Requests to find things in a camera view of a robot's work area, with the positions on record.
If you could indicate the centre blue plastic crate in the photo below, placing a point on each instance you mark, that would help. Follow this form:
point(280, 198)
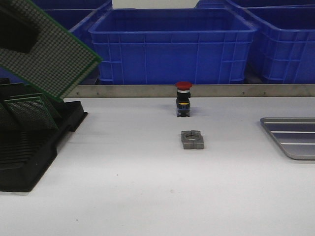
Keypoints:
point(165, 46)

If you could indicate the far right blue crate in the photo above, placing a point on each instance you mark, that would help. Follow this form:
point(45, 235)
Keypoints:
point(252, 3)

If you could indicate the grey metal clamp block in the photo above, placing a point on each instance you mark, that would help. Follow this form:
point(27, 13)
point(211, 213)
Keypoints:
point(192, 139)

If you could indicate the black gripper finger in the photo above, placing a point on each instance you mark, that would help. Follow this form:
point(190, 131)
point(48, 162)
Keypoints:
point(17, 33)

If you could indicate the silver metal tray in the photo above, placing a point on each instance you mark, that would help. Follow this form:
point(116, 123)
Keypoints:
point(294, 136)

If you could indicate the left blue plastic crate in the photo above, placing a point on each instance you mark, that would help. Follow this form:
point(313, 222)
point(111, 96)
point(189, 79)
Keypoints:
point(76, 21)

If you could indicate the right blue plastic crate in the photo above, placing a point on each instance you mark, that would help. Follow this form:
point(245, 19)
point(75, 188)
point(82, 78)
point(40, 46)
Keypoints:
point(283, 47)

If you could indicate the blue plastic crate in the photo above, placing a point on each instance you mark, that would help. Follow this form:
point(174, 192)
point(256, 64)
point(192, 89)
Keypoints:
point(76, 21)
point(283, 47)
point(165, 46)

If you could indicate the black slotted board rack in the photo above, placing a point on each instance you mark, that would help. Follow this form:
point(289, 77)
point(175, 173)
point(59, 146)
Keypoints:
point(26, 155)

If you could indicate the green perforated circuit board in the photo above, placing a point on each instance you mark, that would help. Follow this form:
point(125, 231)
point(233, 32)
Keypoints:
point(58, 61)

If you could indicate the metal table edge rail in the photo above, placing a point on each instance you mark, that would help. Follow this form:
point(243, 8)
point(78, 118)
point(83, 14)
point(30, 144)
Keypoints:
point(155, 91)

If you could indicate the red emergency stop button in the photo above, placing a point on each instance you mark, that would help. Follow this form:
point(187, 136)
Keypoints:
point(183, 96)

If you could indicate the far left blue crate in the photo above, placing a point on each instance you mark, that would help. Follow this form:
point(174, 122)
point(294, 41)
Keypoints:
point(70, 4)

